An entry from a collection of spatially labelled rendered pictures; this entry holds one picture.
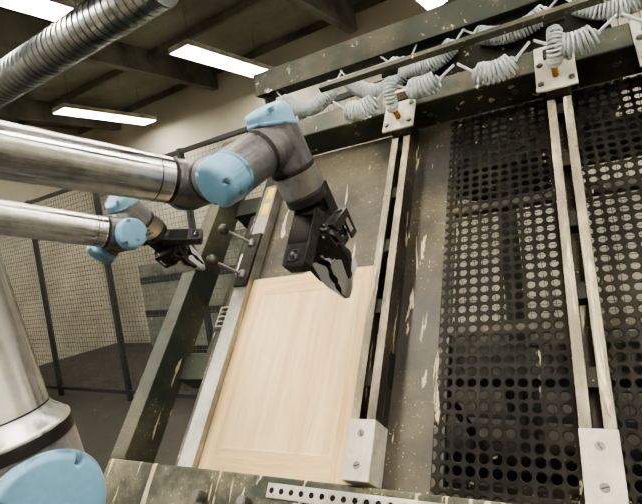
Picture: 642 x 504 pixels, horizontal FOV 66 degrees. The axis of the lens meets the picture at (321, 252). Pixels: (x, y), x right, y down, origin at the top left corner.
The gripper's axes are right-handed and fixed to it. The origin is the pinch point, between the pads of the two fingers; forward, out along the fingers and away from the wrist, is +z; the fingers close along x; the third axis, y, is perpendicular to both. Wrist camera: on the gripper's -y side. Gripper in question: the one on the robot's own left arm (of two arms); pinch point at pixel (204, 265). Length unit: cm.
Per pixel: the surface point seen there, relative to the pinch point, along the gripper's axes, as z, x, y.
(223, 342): 8.2, 24.7, -1.6
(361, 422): 5, 62, -40
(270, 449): 11, 59, -14
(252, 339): 10.4, 26.1, -10.1
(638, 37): 1, -8, -134
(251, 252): 7.2, -4.1, -13.1
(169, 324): 7.1, 10.1, 18.7
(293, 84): 10, -93, -37
